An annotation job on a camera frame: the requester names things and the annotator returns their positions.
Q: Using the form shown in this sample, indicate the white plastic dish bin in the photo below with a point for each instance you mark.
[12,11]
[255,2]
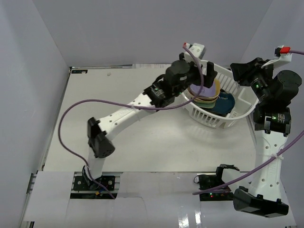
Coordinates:
[245,102]

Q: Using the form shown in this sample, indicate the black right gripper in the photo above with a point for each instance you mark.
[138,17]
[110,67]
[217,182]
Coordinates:
[242,72]

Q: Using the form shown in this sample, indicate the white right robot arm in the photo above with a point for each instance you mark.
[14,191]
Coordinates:
[272,120]

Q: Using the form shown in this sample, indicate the papers at table back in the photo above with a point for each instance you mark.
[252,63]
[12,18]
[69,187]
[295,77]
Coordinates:
[151,66]

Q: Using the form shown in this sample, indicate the brown square panda dish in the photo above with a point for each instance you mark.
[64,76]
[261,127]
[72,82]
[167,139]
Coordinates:
[206,98]

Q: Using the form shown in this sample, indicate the black label sticker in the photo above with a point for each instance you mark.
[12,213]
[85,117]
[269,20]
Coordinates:
[79,71]

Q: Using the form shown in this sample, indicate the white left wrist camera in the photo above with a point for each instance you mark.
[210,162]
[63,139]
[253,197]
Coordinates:
[197,50]

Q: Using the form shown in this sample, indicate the yellow square dish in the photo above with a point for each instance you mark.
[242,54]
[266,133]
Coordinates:
[217,87]

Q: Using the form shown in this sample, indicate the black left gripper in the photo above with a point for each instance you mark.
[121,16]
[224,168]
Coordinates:
[198,72]

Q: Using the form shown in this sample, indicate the green square panda dish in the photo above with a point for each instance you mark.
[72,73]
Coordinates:
[207,105]

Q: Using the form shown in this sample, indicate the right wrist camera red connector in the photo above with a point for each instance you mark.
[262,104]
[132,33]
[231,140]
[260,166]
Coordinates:
[282,57]

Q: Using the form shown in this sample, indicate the purple square panda dish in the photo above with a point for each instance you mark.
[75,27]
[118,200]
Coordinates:
[205,92]

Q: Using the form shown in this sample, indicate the dark blue leaf plate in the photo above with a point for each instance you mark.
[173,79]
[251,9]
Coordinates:
[224,104]

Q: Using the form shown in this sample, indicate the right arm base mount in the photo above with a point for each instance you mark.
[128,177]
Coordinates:
[207,181]

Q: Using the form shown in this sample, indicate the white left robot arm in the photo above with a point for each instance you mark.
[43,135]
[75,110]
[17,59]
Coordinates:
[160,94]

